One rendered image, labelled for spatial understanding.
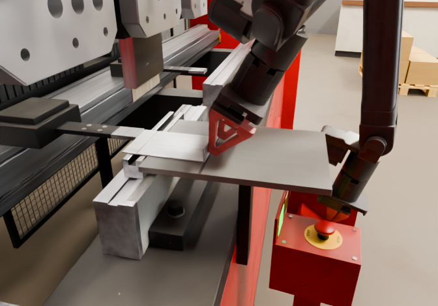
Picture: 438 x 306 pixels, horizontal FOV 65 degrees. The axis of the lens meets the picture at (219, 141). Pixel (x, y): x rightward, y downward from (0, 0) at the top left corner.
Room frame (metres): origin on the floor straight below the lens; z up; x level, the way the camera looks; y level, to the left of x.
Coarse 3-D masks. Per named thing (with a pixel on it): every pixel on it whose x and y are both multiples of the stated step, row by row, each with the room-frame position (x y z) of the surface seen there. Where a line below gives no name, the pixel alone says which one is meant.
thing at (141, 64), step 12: (156, 36) 0.54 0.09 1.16; (120, 48) 0.46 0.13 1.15; (132, 48) 0.46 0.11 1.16; (144, 48) 0.49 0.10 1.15; (156, 48) 0.53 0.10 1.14; (132, 60) 0.46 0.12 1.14; (144, 60) 0.48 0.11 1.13; (156, 60) 0.53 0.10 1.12; (132, 72) 0.46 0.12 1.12; (144, 72) 0.48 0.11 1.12; (156, 72) 0.52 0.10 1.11; (132, 84) 0.46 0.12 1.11; (144, 84) 0.50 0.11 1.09; (156, 84) 0.54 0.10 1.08; (132, 96) 0.46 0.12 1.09
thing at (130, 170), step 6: (168, 114) 0.62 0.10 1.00; (180, 114) 0.62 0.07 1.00; (162, 120) 0.59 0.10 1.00; (168, 120) 0.60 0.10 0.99; (174, 120) 0.59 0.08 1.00; (156, 126) 0.56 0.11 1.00; (162, 126) 0.57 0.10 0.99; (126, 156) 0.45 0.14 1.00; (132, 156) 0.45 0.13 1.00; (138, 156) 0.46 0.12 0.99; (126, 162) 0.44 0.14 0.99; (132, 162) 0.44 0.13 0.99; (138, 162) 0.43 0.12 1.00; (126, 168) 0.44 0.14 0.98; (132, 168) 0.43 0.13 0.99; (126, 174) 0.44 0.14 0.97; (132, 174) 0.43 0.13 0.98; (138, 174) 0.43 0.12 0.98
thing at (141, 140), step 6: (144, 132) 0.53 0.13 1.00; (150, 132) 0.53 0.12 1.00; (138, 138) 0.50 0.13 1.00; (144, 138) 0.50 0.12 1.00; (150, 138) 0.50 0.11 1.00; (132, 144) 0.48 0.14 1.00; (138, 144) 0.48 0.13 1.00; (144, 144) 0.48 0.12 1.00; (126, 150) 0.46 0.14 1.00; (132, 150) 0.46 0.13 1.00; (138, 150) 0.46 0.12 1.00
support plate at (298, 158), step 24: (216, 144) 0.49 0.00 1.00; (240, 144) 0.49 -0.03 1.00; (264, 144) 0.49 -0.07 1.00; (288, 144) 0.49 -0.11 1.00; (312, 144) 0.49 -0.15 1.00; (144, 168) 0.41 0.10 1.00; (168, 168) 0.41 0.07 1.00; (192, 168) 0.41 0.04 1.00; (216, 168) 0.41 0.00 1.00; (240, 168) 0.41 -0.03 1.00; (264, 168) 0.41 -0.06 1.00; (288, 168) 0.41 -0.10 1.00; (312, 168) 0.41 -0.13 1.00; (312, 192) 0.36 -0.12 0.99
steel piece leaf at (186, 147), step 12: (156, 132) 0.53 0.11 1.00; (168, 132) 0.53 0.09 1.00; (216, 132) 0.50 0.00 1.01; (156, 144) 0.48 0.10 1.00; (168, 144) 0.48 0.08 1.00; (180, 144) 0.48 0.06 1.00; (192, 144) 0.48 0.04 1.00; (204, 144) 0.48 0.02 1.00; (156, 156) 0.44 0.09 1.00; (168, 156) 0.44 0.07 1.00; (180, 156) 0.44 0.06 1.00; (192, 156) 0.44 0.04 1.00; (204, 156) 0.43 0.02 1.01
